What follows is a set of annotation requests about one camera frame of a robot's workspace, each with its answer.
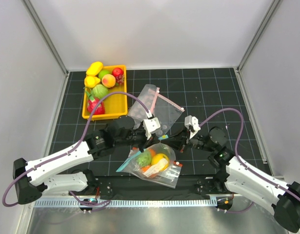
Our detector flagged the blue zipper clear bag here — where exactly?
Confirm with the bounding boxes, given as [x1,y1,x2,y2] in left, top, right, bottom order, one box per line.
[115,133,177,180]

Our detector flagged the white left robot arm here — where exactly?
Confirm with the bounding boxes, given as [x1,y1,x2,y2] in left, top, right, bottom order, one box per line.
[13,116,160,205]

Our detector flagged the pink dragon fruit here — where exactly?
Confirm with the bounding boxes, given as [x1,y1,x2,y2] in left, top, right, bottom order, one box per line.
[85,91,105,115]

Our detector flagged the green apple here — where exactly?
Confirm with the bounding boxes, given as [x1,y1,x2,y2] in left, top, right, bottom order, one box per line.
[98,69,111,79]

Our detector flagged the red pomegranate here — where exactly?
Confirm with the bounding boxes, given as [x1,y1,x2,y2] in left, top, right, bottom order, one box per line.
[112,67,124,77]

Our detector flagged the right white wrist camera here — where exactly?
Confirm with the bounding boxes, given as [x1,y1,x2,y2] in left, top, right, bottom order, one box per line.
[184,115,200,133]

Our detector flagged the yellow starfruit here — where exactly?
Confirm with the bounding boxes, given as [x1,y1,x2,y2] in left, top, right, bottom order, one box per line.
[84,76,100,89]

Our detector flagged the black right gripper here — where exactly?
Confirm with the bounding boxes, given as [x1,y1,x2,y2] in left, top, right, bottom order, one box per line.
[161,125,216,153]

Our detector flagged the yellow mango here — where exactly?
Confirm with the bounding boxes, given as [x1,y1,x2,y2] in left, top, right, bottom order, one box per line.
[86,61,103,77]

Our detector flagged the red zipper clear bag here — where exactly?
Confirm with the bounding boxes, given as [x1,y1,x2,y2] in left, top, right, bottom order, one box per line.
[125,147,183,189]

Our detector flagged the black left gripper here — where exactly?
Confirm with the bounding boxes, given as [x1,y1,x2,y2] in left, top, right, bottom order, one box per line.
[115,126,160,153]

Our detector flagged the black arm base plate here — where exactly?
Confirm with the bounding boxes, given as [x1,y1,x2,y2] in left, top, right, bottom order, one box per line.
[75,175,232,201]

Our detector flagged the perforated metal rail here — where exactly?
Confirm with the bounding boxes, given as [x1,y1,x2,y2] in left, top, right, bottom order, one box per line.
[34,197,217,208]

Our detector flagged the yellow lemon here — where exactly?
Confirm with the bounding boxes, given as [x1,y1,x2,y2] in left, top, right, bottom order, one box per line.
[151,153,169,171]

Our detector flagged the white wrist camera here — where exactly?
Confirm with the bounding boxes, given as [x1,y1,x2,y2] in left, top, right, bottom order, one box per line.
[142,110,160,140]
[184,115,200,133]

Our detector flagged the small orange tangerine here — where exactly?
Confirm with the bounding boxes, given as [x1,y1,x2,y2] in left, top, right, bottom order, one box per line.
[141,166,159,177]

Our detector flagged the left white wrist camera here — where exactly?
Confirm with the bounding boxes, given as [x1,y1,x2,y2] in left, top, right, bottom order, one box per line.
[142,110,160,140]

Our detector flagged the bumpy green lime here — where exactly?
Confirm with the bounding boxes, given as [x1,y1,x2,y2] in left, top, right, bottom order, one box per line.
[137,151,152,167]

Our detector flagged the pink zipper dotted bag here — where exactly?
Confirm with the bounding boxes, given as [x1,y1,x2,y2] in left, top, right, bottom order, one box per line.
[127,84,184,137]

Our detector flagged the yellow plastic fruit tray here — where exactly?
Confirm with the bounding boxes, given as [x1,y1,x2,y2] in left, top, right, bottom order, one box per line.
[81,65,128,121]

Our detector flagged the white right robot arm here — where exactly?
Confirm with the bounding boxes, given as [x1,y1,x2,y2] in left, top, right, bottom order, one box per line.
[160,127,300,233]

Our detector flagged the peach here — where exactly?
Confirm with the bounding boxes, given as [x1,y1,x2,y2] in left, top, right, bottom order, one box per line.
[101,74,116,88]

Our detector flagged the large orange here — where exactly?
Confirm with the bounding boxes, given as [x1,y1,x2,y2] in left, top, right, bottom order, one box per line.
[148,149,156,157]

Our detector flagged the green cabbage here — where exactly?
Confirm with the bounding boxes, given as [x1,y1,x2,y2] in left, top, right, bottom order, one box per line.
[91,84,109,99]

